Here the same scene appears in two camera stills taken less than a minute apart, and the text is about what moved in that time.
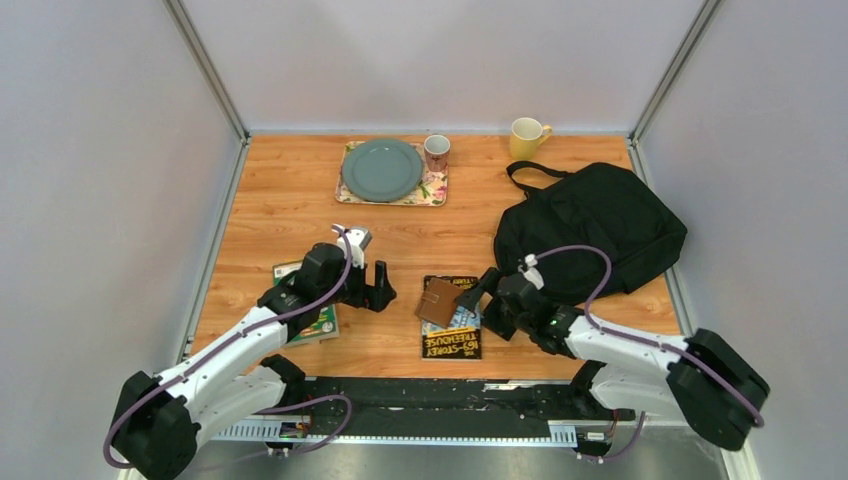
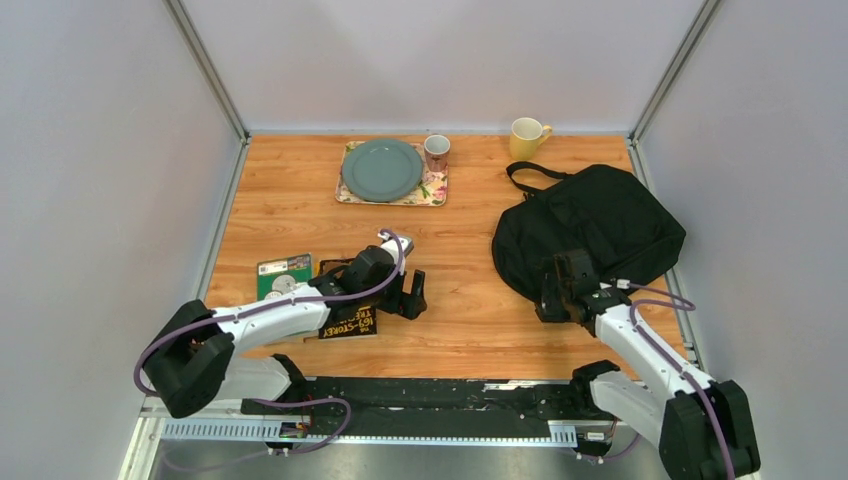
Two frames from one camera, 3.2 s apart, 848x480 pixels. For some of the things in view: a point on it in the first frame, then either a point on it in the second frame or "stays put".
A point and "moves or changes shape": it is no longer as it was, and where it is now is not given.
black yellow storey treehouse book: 461,338 → 360,322
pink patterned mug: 436,149 stays put
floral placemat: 432,189 stays put
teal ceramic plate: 382,170 stays put
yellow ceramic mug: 527,134 stays put
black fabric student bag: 578,276 moves or changes shape
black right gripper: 486,284 → 548,309
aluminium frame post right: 666,82 stays put
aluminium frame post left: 188,28 stays put
